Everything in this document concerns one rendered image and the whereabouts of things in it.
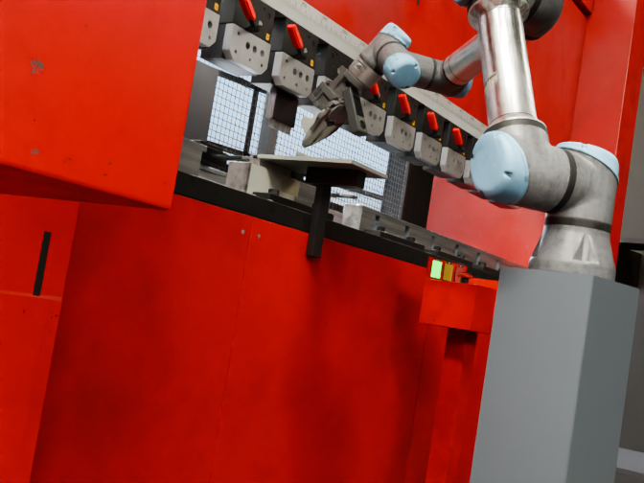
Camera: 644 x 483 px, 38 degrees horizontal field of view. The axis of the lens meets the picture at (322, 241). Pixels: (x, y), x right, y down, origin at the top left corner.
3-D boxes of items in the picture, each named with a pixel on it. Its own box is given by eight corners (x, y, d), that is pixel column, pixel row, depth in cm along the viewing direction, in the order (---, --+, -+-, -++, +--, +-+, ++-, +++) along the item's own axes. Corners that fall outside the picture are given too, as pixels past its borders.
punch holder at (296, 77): (277, 82, 229) (288, 16, 230) (249, 82, 233) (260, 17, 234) (310, 100, 241) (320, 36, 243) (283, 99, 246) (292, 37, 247)
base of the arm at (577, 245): (629, 287, 168) (636, 232, 169) (589, 275, 158) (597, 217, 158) (553, 279, 179) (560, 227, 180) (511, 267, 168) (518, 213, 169)
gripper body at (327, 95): (321, 106, 238) (354, 71, 234) (340, 128, 234) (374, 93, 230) (306, 98, 231) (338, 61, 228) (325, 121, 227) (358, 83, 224)
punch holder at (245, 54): (228, 57, 212) (240, -14, 213) (198, 57, 216) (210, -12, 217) (265, 77, 224) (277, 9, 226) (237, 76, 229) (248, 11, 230)
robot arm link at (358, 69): (386, 80, 229) (370, 70, 222) (374, 94, 230) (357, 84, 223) (368, 60, 232) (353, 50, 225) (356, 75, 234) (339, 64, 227)
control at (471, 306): (470, 331, 243) (480, 261, 244) (418, 322, 253) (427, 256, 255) (506, 336, 258) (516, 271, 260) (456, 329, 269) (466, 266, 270)
